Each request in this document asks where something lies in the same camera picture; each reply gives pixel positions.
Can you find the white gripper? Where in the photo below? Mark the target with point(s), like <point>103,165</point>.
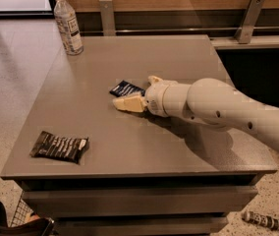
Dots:
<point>153,97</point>

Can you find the blue rxbar blueberry wrapper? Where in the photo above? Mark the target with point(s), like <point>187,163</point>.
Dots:
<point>125,88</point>

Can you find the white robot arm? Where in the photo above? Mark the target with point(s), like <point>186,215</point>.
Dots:
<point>205,102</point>

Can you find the black rxbar chocolate wrapper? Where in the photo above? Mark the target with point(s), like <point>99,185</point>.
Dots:
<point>55,147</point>

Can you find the grey cabinet with drawers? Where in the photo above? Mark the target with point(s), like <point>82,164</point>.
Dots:
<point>141,175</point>

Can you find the clear plastic water bottle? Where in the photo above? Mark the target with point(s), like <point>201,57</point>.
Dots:
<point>68,27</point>

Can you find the black and white striped stick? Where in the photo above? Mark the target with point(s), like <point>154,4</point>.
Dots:
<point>261,220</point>

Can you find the left metal wall bracket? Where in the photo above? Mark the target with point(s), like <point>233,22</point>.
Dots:
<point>107,17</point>

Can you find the metal wall bracket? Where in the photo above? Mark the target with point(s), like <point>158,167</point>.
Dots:
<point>107,17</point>
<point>244,32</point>

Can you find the right metal wall bracket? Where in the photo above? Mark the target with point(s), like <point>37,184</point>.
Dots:
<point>244,32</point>

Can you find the wire mesh basket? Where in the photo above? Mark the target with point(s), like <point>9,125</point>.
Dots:
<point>21,214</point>

